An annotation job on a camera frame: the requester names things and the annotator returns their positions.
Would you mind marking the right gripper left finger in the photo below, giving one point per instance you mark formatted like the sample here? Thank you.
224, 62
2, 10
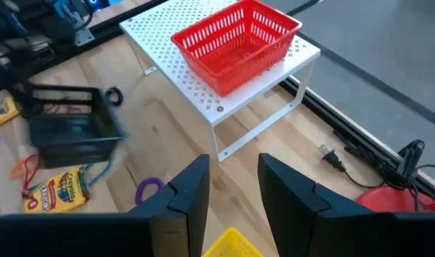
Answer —
96, 235

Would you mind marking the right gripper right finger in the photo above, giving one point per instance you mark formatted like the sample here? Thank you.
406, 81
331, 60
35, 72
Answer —
310, 228

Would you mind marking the yellow Crayola crayon box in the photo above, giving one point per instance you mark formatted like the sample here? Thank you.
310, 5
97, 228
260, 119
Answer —
57, 194
0, 112

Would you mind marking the purple spiral coil wristband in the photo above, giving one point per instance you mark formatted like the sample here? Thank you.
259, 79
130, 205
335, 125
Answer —
139, 192

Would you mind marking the yellow plastic basket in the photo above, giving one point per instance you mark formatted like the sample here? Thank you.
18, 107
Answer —
231, 246

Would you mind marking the black plastic basket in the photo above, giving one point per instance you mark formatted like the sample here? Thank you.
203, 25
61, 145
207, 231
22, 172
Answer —
71, 142

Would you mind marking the black spiral coil wristband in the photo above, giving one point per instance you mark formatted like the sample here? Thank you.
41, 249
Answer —
120, 97

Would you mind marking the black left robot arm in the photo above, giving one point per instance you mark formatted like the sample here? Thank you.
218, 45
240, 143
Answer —
10, 35

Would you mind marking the red desk lamp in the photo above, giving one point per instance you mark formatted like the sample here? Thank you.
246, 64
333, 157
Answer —
388, 201

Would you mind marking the black clamp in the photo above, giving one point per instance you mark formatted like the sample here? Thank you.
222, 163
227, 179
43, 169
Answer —
411, 153

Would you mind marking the red plastic basket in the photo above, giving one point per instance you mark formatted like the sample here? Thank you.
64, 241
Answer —
239, 46

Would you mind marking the white perforated metal shelf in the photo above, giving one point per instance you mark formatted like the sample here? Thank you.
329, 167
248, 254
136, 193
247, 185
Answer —
157, 32

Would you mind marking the black aluminium table frame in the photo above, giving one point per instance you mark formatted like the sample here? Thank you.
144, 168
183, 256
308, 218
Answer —
103, 32

